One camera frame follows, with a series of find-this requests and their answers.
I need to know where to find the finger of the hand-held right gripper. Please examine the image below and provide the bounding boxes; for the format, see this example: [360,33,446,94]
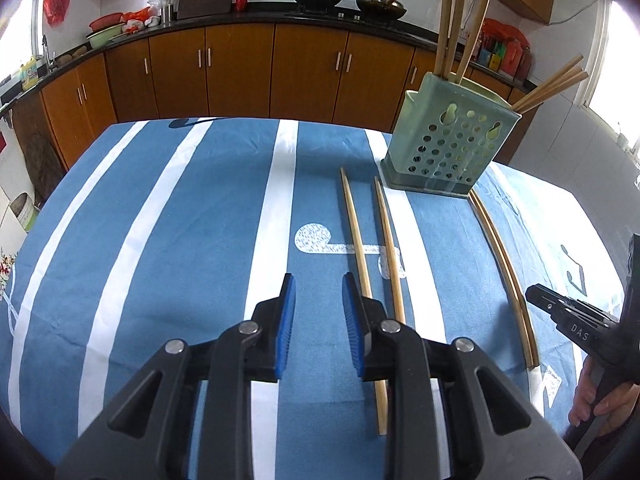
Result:
[525,284,621,328]

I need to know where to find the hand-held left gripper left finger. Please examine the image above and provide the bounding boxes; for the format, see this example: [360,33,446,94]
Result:
[55,272,298,480]

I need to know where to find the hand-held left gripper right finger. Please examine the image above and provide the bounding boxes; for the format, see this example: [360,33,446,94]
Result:
[341,272,583,480]

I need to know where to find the wooden chopstick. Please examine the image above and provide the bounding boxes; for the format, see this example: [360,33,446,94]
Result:
[515,64,586,112]
[374,176,407,325]
[517,71,590,115]
[467,192,536,372]
[445,0,471,81]
[472,190,542,368]
[456,0,498,83]
[512,54,585,110]
[432,0,456,78]
[339,167,390,437]

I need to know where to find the green perforated utensil holder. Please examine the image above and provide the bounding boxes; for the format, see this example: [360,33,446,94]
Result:
[377,72,523,198]

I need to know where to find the person's right hand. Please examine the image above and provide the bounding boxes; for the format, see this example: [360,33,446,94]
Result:
[569,360,640,442]

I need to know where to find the blue white striped tablecloth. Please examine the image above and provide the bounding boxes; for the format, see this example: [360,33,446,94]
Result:
[0,117,633,480]

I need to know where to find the sliding glass window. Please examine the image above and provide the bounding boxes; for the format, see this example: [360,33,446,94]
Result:
[0,0,48,91]
[582,0,640,171]

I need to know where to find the red oil bottle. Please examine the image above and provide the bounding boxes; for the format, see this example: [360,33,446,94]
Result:
[502,40,524,76]

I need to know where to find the wooden lower cabinets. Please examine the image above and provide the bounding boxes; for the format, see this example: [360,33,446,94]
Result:
[10,25,538,171]

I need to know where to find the red bag over condiments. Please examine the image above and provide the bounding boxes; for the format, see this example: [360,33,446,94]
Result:
[480,17,531,51]

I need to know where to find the white bucket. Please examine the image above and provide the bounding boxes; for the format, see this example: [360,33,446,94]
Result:
[7,192,41,232]

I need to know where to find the black kitchen countertop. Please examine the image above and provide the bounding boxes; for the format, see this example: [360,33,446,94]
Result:
[0,0,526,106]

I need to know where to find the black gas stove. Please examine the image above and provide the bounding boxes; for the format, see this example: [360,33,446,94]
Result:
[280,5,416,27]

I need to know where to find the dark pot with lid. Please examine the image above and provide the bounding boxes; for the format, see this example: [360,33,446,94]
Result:
[356,0,408,21]

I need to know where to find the red and white plastic bags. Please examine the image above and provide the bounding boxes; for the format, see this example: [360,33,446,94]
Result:
[122,7,161,31]

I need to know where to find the green basin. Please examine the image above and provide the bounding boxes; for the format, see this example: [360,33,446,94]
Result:
[85,22,126,51]

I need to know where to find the red basin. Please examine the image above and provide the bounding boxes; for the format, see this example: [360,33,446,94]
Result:
[89,12,125,31]

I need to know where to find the yellow detergent bottle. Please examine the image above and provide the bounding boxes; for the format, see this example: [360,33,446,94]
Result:
[20,57,40,91]

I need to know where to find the white wall cable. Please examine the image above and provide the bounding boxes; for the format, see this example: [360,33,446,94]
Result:
[550,0,602,26]

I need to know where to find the red plastic wall bag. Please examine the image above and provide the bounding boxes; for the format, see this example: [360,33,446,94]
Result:
[42,0,73,26]

